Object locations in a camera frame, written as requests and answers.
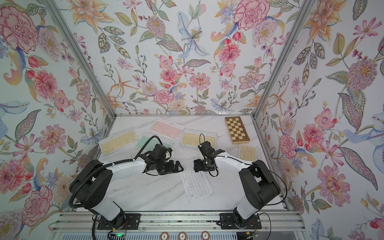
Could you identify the yellow keyboard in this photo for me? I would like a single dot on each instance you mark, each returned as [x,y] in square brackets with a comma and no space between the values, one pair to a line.
[193,138]
[248,153]
[117,141]

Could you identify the pink keyboard back left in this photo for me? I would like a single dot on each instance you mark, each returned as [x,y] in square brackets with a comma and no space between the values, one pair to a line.
[167,129]

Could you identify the aluminium front rail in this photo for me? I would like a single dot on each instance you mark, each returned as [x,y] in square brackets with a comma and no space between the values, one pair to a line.
[263,221]

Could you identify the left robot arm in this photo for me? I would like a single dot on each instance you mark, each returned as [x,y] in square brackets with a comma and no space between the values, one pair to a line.
[90,186]

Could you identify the aluminium frame post right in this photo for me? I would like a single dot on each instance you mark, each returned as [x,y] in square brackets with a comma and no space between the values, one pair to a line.
[303,13]

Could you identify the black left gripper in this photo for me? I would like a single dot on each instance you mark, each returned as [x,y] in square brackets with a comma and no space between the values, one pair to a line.
[171,169]

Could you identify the aluminium frame post left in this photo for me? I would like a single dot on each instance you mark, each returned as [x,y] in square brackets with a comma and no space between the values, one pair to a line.
[68,36]

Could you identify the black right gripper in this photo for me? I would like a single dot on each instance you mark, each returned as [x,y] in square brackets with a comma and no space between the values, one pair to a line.
[198,166]

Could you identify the wooden chessboard box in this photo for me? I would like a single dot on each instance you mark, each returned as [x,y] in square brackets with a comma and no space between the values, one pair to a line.
[237,130]

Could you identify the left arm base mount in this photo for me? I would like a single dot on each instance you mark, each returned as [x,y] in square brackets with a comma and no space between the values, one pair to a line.
[124,221]

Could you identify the white keyboard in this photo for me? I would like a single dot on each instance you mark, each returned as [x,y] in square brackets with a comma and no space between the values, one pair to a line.
[196,184]

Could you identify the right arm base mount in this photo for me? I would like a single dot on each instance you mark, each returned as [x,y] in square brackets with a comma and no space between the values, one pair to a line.
[233,221]

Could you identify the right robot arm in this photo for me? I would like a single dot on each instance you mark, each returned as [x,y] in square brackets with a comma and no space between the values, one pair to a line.
[258,182]

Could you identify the aluminium frame post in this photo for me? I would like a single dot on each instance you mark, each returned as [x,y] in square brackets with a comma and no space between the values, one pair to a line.
[303,13]
[68,36]

